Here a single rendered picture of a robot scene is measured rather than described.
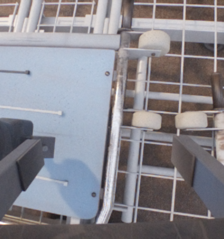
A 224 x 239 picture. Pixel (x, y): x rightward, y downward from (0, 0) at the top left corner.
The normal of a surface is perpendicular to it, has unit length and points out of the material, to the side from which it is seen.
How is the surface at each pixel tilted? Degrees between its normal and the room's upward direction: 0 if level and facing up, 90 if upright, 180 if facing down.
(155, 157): 0
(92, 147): 5
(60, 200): 5
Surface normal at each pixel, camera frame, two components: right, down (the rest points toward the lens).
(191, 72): -0.11, -0.15
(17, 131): 0.98, 0.07
